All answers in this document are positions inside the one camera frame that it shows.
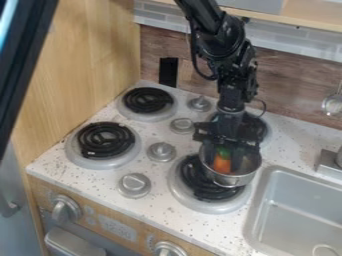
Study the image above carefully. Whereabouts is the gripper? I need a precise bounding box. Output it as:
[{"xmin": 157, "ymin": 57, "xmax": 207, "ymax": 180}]
[{"xmin": 191, "ymin": 105, "xmax": 264, "ymax": 172}]

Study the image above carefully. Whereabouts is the orange toy carrot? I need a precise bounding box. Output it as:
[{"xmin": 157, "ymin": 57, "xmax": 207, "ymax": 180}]
[{"xmin": 212, "ymin": 147, "xmax": 234, "ymax": 174}]

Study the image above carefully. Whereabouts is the silver pot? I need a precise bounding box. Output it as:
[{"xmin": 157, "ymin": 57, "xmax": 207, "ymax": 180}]
[{"xmin": 197, "ymin": 142, "xmax": 265, "ymax": 188}]

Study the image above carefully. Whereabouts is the toy stove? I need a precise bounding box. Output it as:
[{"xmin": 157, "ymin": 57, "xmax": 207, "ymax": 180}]
[{"xmin": 64, "ymin": 85, "xmax": 274, "ymax": 215}]

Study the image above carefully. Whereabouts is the toy sink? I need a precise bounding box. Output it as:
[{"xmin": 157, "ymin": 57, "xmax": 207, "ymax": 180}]
[{"xmin": 243, "ymin": 165, "xmax": 342, "ymax": 256}]

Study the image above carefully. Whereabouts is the tap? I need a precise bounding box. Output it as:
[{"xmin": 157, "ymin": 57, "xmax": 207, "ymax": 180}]
[{"xmin": 312, "ymin": 79, "xmax": 342, "ymax": 174}]

